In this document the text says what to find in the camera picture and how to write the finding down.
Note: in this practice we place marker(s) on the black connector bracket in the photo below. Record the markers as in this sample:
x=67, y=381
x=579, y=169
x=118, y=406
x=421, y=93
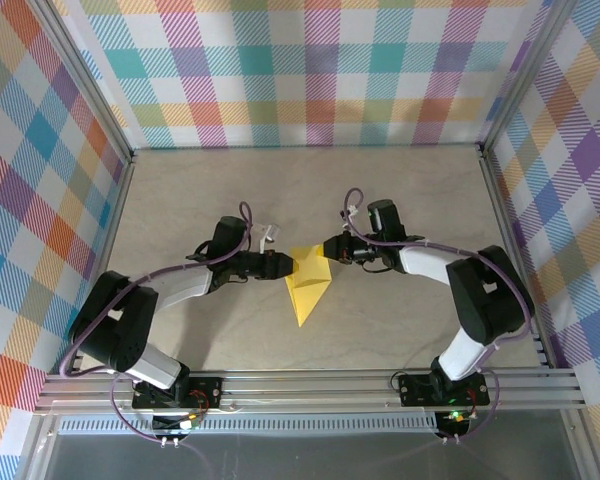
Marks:
x=455, y=425
x=170, y=424

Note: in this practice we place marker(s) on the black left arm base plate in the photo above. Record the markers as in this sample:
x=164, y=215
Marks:
x=210, y=390

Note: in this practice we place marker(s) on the aluminium left corner post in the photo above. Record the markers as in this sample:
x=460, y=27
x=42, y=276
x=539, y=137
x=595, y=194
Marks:
x=86, y=75

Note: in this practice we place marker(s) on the aluminium rail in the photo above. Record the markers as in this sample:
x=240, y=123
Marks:
x=305, y=147
x=111, y=235
x=500, y=210
x=305, y=390

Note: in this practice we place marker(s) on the aluminium left side rail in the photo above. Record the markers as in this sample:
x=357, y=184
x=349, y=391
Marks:
x=111, y=235

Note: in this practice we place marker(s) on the black left connector bracket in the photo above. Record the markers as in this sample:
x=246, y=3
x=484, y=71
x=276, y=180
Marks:
x=170, y=424

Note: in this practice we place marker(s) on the aluminium front rail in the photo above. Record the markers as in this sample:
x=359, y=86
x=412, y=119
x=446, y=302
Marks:
x=305, y=390

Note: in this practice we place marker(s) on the aluminium back rail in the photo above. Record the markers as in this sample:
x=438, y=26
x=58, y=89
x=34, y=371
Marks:
x=305, y=147

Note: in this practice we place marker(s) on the aluminium corner post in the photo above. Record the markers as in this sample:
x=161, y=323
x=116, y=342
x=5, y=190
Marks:
x=522, y=75
x=86, y=75

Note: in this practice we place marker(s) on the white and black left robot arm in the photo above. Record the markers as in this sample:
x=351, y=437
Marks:
x=180, y=292

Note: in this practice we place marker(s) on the black right connector bracket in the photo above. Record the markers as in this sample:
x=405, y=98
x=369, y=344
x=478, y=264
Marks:
x=455, y=425

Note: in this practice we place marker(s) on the grey metal panel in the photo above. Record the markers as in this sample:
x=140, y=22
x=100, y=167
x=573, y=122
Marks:
x=330, y=460

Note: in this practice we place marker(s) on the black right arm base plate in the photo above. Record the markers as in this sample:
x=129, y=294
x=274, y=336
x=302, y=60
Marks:
x=415, y=390

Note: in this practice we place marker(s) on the yellow paper sheet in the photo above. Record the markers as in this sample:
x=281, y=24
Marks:
x=305, y=295

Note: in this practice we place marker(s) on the aluminium lower frame bar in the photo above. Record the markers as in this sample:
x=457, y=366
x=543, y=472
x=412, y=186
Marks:
x=37, y=450
x=580, y=450

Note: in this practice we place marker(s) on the aluminium right corner post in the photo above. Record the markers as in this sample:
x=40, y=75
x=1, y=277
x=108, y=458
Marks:
x=522, y=75

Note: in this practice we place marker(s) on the aluminium right side rail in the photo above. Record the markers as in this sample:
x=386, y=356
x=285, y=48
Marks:
x=500, y=210

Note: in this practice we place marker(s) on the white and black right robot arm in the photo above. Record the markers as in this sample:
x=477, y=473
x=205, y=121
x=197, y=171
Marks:
x=462, y=355

